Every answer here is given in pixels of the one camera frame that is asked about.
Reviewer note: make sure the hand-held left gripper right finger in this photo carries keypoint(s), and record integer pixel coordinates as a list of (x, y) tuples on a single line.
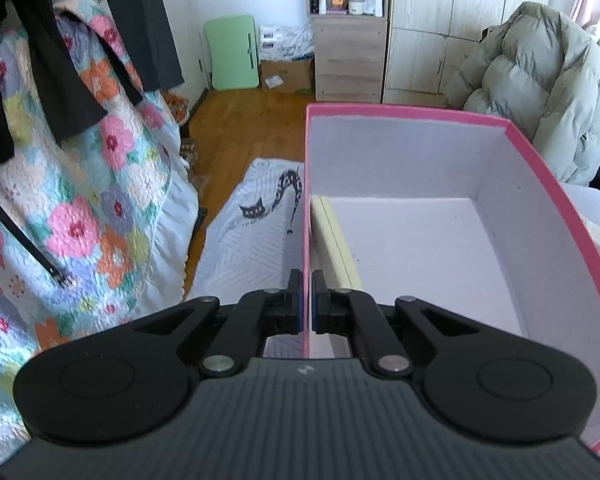
[(317, 310)]

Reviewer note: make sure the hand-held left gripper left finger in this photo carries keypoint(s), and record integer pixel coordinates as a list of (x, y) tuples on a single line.
[(295, 310)]

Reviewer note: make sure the pink cardboard box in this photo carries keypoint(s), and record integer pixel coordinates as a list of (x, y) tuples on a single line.
[(480, 160)]

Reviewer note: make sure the cat print mat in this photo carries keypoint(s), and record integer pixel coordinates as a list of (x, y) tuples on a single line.
[(250, 240)]

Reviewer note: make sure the small packet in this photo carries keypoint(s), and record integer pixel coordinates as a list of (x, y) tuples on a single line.
[(273, 81)]

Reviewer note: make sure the brown cardboard box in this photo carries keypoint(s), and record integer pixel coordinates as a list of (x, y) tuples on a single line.
[(292, 77)]

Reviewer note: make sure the orange snack bag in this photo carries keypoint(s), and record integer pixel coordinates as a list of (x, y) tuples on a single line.
[(176, 107)]

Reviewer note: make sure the floral quilt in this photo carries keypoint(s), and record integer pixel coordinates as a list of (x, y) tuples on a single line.
[(80, 210)]

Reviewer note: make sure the wooden shelf cabinet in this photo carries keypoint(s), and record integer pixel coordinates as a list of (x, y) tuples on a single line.
[(350, 60)]

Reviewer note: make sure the green folding table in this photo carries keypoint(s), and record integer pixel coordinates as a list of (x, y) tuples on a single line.
[(232, 52)]

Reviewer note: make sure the white plastic bag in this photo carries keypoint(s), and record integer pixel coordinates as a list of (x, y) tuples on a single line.
[(285, 42)]

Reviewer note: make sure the light wooden wardrobe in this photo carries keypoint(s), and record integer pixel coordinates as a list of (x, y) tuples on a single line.
[(425, 35)]

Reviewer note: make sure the white jar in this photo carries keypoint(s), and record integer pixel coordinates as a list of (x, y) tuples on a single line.
[(356, 6)]

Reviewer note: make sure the small orange box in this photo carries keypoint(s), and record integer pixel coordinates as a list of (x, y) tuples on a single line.
[(338, 4)]

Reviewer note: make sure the dark bottle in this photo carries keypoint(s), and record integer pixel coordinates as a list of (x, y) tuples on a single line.
[(314, 2)]

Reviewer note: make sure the white bottle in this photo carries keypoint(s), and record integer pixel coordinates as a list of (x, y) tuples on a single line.
[(373, 2)]

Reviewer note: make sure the grey-green puffer jacket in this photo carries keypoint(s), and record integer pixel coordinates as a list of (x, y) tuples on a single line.
[(535, 85)]

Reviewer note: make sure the dark grey coat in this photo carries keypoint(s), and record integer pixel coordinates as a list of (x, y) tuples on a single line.
[(145, 20)]

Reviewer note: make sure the black garment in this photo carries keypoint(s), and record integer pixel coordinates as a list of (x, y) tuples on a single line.
[(35, 70)]

